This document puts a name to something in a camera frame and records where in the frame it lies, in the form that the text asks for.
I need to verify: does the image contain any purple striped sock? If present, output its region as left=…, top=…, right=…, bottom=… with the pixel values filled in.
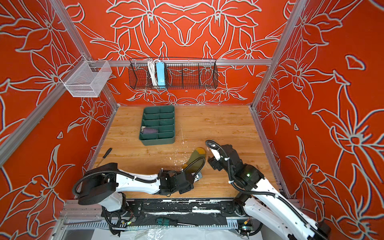
left=141, top=127, right=159, bottom=135

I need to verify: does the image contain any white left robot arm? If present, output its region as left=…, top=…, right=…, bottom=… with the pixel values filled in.
left=72, top=163, right=200, bottom=212

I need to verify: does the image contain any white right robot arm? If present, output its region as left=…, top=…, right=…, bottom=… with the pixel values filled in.
left=206, top=140, right=331, bottom=240

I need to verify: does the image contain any black handled screwdriver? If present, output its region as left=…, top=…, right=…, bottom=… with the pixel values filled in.
left=96, top=148, right=113, bottom=168

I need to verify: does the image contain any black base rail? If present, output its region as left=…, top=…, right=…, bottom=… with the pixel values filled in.
left=116, top=198, right=259, bottom=231

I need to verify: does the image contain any white cable bundle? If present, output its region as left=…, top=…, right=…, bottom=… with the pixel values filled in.
left=147, top=59, right=160, bottom=88

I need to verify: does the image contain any green handled screwdriver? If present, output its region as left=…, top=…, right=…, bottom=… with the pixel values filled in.
left=156, top=218, right=198, bottom=227

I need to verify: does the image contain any clear plastic wall bin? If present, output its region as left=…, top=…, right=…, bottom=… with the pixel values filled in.
left=60, top=61, right=112, bottom=98

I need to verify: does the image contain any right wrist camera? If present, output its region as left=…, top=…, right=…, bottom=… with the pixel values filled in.
left=206, top=141, right=222, bottom=161

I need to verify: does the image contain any light blue box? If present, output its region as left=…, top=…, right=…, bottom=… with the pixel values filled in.
left=156, top=62, right=166, bottom=88

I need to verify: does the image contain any green striped sock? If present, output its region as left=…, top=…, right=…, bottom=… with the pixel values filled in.
left=182, top=147, right=206, bottom=175

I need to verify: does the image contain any green compartment tray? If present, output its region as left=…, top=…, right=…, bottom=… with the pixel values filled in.
left=139, top=106, right=176, bottom=146

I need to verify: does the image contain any black wire wall basket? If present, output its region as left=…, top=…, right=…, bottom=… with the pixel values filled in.
left=128, top=57, right=219, bottom=90

